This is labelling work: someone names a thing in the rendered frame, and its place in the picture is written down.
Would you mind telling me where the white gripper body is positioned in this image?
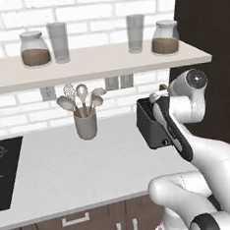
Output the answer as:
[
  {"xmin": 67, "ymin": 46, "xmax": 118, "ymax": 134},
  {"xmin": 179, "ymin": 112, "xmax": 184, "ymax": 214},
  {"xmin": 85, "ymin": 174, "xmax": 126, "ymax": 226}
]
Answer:
[{"xmin": 147, "ymin": 88, "xmax": 170, "ymax": 105}]

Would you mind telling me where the glass jar with brown contents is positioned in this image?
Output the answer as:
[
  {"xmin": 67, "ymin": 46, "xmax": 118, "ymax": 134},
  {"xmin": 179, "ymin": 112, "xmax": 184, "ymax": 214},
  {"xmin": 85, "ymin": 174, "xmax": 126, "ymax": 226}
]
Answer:
[
  {"xmin": 148, "ymin": 18, "xmax": 182, "ymax": 57},
  {"xmin": 17, "ymin": 29, "xmax": 53, "ymax": 70}
]

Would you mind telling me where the clear drinking glass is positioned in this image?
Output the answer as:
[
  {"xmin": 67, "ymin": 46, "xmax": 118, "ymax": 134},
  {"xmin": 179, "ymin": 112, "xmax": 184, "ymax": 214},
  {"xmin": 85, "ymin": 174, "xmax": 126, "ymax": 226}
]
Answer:
[
  {"xmin": 46, "ymin": 21, "xmax": 72, "ymax": 66},
  {"xmin": 125, "ymin": 13, "xmax": 148, "ymax": 56}
]

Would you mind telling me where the grey utensil pot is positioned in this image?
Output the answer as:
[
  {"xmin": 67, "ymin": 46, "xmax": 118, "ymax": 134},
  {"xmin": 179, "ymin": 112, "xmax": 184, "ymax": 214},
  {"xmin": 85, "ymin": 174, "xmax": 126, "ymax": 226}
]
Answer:
[{"xmin": 72, "ymin": 106, "xmax": 99, "ymax": 142}]

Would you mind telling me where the dark brown tall cabinet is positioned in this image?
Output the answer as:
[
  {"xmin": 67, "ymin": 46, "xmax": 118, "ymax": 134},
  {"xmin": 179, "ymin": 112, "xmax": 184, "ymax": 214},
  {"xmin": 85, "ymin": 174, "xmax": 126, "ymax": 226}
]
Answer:
[{"xmin": 161, "ymin": 0, "xmax": 230, "ymax": 156}]

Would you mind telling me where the perforated beige spoon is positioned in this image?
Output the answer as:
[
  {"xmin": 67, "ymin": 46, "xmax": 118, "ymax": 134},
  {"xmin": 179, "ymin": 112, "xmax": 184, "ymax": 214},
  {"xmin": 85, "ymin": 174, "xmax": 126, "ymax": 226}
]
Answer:
[{"xmin": 62, "ymin": 82, "xmax": 79, "ymax": 107}]

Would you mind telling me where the beige spatula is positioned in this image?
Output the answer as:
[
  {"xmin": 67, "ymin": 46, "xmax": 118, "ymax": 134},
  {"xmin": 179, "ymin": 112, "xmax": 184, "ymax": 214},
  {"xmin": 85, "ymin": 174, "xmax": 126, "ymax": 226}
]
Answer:
[{"xmin": 55, "ymin": 93, "xmax": 83, "ymax": 120}]

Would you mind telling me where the brown wooden cupboard door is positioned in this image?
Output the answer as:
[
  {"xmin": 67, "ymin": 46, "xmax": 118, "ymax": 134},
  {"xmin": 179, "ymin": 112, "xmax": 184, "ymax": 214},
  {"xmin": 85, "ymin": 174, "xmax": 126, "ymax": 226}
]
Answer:
[
  {"xmin": 123, "ymin": 193, "xmax": 166, "ymax": 230},
  {"xmin": 107, "ymin": 199, "xmax": 129, "ymax": 230}
]

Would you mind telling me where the black hob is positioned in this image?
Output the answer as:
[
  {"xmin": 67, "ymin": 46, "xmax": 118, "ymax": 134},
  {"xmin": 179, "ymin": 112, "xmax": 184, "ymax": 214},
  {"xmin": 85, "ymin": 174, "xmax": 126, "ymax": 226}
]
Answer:
[{"xmin": 0, "ymin": 135, "xmax": 30, "ymax": 213}]

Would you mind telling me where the grey wall socket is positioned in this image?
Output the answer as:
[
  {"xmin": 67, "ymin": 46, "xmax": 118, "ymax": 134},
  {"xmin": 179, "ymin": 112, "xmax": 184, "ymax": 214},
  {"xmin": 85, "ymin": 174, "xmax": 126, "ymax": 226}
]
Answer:
[
  {"xmin": 39, "ymin": 86, "xmax": 58, "ymax": 102},
  {"xmin": 118, "ymin": 73, "xmax": 136, "ymax": 89},
  {"xmin": 104, "ymin": 76, "xmax": 121, "ymax": 92}
]

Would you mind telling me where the beige wooden-handled spoon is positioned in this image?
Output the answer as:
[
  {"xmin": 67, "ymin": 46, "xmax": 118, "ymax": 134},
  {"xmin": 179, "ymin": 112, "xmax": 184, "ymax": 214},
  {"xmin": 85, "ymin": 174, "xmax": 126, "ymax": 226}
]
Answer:
[
  {"xmin": 86, "ymin": 94, "xmax": 106, "ymax": 117},
  {"xmin": 75, "ymin": 83, "xmax": 90, "ymax": 118},
  {"xmin": 89, "ymin": 86, "xmax": 107, "ymax": 98}
]

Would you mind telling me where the beige wall shelf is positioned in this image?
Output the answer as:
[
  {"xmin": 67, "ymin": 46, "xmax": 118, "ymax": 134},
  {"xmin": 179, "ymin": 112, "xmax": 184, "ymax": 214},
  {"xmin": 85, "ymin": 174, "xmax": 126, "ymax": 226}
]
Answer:
[{"xmin": 0, "ymin": 33, "xmax": 214, "ymax": 95}]

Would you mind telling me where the white drawer handle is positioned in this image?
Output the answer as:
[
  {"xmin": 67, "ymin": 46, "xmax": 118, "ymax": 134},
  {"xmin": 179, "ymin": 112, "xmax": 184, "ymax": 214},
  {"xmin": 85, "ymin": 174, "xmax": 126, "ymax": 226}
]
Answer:
[{"xmin": 61, "ymin": 211, "xmax": 92, "ymax": 228}]

